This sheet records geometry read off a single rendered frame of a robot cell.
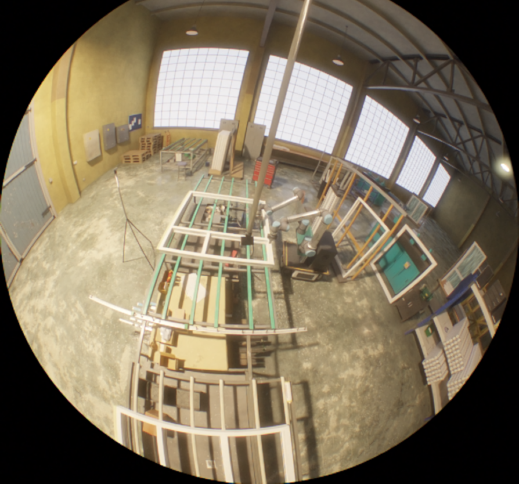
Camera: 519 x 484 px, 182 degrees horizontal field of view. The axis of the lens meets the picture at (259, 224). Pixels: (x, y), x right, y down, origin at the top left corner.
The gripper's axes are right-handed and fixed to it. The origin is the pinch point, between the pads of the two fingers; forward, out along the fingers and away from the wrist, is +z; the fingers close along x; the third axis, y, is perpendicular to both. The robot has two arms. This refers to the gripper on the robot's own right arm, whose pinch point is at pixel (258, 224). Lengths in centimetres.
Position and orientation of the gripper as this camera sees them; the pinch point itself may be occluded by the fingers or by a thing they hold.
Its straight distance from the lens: 251.5
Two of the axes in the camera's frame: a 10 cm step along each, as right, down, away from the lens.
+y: 0.6, 0.4, -10.0
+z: 0.0, 10.0, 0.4
